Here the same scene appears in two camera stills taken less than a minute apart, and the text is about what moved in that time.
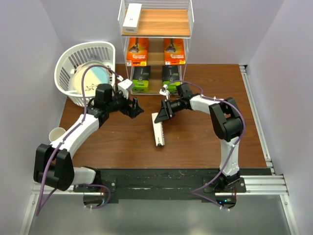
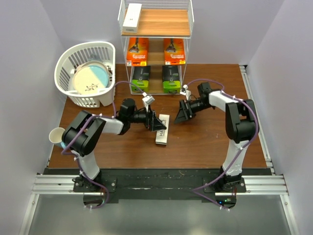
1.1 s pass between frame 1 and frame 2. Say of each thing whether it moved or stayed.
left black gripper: moved
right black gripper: moved
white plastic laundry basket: stayed
